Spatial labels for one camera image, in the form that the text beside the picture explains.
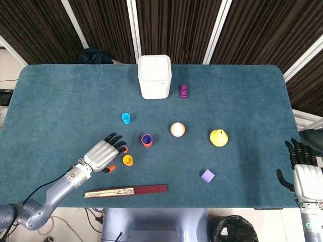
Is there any black bagged trash can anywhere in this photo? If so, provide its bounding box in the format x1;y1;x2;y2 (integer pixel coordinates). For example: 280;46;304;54
209;214;259;242

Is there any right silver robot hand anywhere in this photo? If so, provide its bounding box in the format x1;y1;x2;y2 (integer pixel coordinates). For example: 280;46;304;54
276;138;323;202

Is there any white metal rack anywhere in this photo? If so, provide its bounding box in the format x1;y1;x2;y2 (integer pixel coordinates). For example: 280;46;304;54
292;109;323;132

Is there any blue-grey robot torso base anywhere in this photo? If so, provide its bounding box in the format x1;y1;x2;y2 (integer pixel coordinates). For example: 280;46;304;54
101;208;209;242

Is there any purple toy brick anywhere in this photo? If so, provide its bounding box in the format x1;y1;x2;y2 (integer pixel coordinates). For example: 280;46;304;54
179;84;190;99

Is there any white partition post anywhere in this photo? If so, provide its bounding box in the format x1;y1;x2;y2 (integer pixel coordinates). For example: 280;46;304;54
60;0;89;50
126;0;142;64
283;37;323;83
202;0;233;65
0;34;28;67

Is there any yellow toy pear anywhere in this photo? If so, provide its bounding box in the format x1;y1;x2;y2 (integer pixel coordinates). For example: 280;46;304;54
209;129;229;147

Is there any lilac foam cube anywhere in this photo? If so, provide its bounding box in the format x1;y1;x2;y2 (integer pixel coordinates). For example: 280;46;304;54
200;169;216;184

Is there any teal table cloth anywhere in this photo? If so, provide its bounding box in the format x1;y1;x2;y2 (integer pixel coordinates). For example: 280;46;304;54
0;64;309;210

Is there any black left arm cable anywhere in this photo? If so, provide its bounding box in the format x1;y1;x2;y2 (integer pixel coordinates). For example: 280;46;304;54
22;171;70;204

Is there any orange plastic cup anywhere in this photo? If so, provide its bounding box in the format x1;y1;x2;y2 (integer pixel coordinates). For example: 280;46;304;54
141;134;154;148

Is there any cream peach ball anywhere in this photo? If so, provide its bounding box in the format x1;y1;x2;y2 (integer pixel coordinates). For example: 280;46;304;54
170;122;186;138

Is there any folded dark red fan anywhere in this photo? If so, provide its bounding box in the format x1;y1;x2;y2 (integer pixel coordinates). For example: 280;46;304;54
84;184;169;199

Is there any dark brown slatted partition panel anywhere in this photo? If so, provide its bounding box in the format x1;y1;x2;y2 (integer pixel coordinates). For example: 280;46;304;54
136;0;223;65
286;56;323;117
68;0;137;64
0;0;84;65
210;0;323;74

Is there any dark backpack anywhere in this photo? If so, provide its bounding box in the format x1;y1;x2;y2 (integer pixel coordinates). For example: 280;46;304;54
77;47;114;65

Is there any white plastic waste bin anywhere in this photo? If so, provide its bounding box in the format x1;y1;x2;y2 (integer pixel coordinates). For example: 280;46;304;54
138;54;173;100

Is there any dark bag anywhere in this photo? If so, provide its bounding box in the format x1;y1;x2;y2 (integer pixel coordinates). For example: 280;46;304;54
299;128;323;148

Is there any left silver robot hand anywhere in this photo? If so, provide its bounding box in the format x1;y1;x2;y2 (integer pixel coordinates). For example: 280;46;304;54
83;132;128;174

